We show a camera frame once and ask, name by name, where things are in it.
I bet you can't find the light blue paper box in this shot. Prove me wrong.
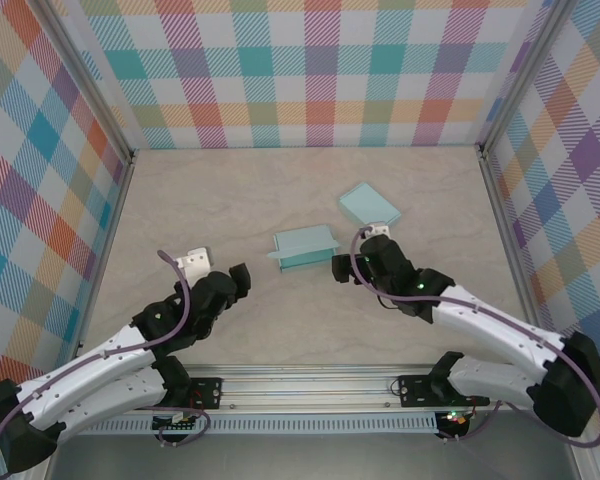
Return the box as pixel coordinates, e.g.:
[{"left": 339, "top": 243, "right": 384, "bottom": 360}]
[
  {"left": 337, "top": 181, "right": 402, "bottom": 229},
  {"left": 267, "top": 224, "right": 341, "bottom": 275}
]

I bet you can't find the small circuit board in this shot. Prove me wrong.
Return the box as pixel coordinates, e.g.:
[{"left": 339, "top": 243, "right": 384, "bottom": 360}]
[{"left": 152, "top": 413, "right": 201, "bottom": 432}]

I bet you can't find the circuit board with green light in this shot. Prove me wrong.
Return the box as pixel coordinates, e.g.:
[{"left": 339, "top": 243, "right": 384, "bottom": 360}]
[{"left": 438, "top": 409, "right": 470, "bottom": 427}]

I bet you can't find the grey metal panel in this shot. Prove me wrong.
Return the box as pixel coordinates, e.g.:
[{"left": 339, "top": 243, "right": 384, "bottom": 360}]
[{"left": 44, "top": 433, "right": 581, "bottom": 480}]

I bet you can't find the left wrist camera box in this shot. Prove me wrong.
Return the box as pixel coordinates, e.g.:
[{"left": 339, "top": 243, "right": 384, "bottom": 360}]
[{"left": 175, "top": 247, "right": 216, "bottom": 279}]

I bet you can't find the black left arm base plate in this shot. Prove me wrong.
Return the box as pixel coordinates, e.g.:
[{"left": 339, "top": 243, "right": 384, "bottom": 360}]
[{"left": 179, "top": 377, "right": 225, "bottom": 412}]

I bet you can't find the aluminium mounting rail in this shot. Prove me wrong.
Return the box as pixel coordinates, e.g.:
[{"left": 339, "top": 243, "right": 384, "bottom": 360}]
[{"left": 34, "top": 363, "right": 589, "bottom": 414}]

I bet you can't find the aluminium side rail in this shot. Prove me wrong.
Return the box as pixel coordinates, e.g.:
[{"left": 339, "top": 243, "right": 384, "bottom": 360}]
[
  {"left": 478, "top": 147, "right": 556, "bottom": 371},
  {"left": 72, "top": 152, "right": 137, "bottom": 354}
]

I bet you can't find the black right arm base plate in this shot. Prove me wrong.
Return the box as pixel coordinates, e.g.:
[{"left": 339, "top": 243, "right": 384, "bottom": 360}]
[{"left": 398, "top": 373, "right": 491, "bottom": 409}]

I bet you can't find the white slotted cable duct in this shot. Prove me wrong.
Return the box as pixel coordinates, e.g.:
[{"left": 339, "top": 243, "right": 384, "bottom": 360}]
[{"left": 79, "top": 412, "right": 439, "bottom": 435}]

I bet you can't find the aluminium frame post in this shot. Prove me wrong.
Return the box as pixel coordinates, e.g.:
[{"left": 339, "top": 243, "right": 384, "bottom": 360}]
[
  {"left": 32, "top": 0, "right": 137, "bottom": 164},
  {"left": 477, "top": 0, "right": 581, "bottom": 156}
]

